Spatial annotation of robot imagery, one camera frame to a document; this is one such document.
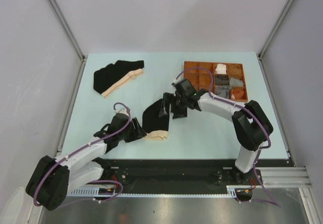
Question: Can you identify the black underwear beige waistband front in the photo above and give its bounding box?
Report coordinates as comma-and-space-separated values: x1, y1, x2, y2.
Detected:
142, 98, 170, 141

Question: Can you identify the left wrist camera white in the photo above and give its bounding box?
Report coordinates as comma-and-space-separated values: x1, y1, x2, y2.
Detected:
115, 108, 129, 117

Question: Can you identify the black underwear beige waistband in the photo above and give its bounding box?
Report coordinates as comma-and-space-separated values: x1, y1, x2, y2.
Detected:
93, 60, 144, 98
142, 98, 170, 141

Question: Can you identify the right aluminium frame post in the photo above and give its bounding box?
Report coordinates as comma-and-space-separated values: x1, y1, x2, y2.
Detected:
258, 0, 305, 58

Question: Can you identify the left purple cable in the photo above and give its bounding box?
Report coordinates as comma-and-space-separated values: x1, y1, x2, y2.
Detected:
33, 102, 132, 207

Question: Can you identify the white slotted cable duct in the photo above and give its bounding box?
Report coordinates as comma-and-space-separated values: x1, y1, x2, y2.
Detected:
67, 185, 251, 198

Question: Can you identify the wooden compartment tray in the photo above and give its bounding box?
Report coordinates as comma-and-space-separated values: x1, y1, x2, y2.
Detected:
184, 61, 248, 102

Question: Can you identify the orange rolled cloth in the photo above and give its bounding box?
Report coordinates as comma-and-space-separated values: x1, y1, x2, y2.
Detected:
231, 88, 245, 99

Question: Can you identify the aluminium front rail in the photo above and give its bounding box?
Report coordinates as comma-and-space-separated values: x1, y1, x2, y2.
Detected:
258, 167, 312, 188

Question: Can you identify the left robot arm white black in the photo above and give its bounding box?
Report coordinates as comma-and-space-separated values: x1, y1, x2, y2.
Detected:
26, 113, 146, 210

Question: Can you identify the grey striped boxer underwear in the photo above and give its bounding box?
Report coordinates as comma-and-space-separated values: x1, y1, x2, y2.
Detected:
215, 85, 231, 99

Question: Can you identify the white rolled cloth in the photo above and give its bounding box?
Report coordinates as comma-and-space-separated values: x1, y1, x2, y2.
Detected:
214, 64, 227, 75

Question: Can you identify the light grey rolled cloth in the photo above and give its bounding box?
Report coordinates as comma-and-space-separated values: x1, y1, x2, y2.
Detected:
229, 77, 244, 87

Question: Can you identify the dark grey rolled cloth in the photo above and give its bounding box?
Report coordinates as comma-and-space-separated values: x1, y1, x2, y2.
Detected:
214, 75, 229, 86

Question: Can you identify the black underwear beige waistband back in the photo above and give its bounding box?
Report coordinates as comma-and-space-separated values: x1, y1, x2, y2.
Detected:
93, 60, 144, 98

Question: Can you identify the aluminium frame post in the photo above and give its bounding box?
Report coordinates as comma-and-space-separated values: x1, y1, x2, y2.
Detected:
37, 0, 86, 62
258, 0, 305, 58

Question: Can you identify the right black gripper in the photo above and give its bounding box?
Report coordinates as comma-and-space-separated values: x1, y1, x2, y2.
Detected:
159, 92, 188, 120

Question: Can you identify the left aluminium frame post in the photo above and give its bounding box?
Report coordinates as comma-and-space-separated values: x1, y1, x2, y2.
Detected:
37, 0, 86, 62

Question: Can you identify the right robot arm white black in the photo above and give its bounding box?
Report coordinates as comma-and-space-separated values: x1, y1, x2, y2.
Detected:
172, 79, 274, 184

